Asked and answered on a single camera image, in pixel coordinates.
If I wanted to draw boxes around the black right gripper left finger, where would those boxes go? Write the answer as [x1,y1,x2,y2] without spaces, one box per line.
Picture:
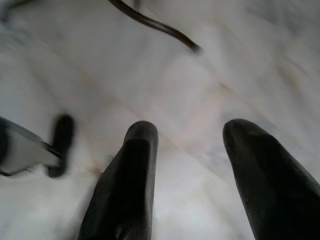
[77,120,159,240]

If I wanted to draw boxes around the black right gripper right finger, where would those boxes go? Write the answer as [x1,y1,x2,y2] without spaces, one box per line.
[222,118,320,240]

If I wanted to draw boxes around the black robot foot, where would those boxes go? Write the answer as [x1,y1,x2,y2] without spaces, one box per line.
[46,114,75,179]

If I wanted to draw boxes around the dark brown cable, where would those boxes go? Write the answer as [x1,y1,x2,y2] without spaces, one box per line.
[107,0,204,55]

